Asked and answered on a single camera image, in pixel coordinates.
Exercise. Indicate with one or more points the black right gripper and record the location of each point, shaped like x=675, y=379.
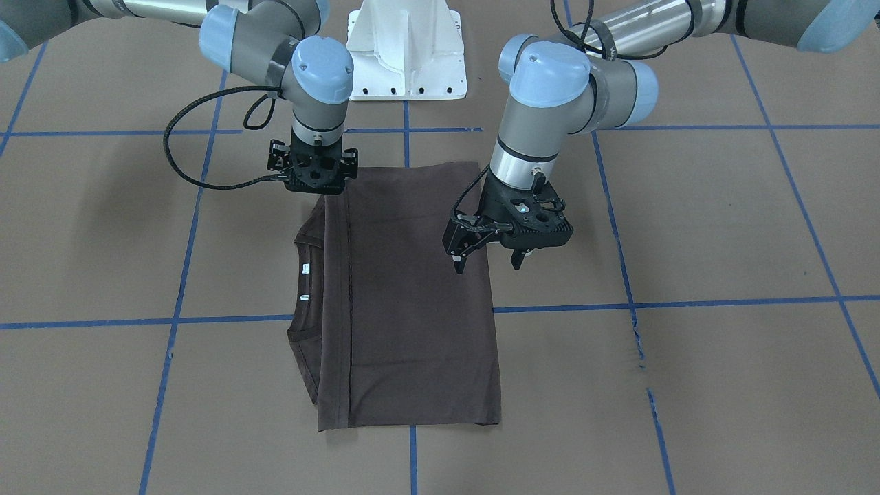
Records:
x=278, y=157

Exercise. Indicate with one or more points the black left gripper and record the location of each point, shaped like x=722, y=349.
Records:
x=492, y=205

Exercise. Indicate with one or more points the dark brown t-shirt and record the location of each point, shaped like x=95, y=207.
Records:
x=385, y=332

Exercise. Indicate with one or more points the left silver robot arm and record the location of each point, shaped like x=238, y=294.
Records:
x=594, y=76

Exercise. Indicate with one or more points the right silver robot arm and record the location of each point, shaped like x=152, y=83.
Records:
x=274, y=45

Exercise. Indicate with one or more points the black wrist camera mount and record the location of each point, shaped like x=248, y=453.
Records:
x=538, y=219

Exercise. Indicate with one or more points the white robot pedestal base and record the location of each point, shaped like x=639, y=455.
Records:
x=407, y=50

